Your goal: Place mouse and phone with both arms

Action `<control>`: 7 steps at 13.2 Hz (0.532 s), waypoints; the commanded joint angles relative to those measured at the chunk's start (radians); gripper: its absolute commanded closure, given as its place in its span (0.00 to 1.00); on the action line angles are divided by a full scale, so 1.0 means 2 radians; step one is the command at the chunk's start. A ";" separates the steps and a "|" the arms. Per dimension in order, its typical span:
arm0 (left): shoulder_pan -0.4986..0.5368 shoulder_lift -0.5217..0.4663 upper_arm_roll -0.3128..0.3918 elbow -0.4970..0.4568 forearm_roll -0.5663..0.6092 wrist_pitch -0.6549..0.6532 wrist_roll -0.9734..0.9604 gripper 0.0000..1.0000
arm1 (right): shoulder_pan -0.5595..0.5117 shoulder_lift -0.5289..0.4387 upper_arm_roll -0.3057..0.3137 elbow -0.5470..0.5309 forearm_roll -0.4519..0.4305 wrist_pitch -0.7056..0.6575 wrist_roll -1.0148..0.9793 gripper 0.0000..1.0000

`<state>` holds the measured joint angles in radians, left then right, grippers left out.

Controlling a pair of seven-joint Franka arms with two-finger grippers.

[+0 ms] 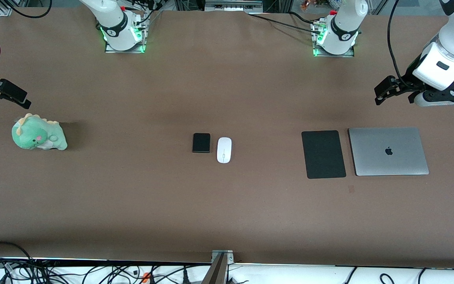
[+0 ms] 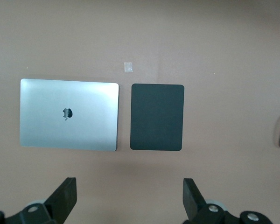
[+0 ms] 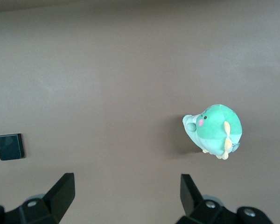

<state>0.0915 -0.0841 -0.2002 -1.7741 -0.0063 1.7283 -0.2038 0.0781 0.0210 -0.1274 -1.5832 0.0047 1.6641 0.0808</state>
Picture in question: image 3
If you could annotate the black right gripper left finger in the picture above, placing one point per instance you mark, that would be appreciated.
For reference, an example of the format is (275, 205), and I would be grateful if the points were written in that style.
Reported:
(53, 205)

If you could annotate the green dinosaur plush toy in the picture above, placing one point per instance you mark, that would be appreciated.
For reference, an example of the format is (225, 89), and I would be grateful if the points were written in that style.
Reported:
(214, 126)

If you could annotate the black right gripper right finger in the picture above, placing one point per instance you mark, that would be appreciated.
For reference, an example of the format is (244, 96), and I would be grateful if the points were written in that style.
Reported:
(196, 207)

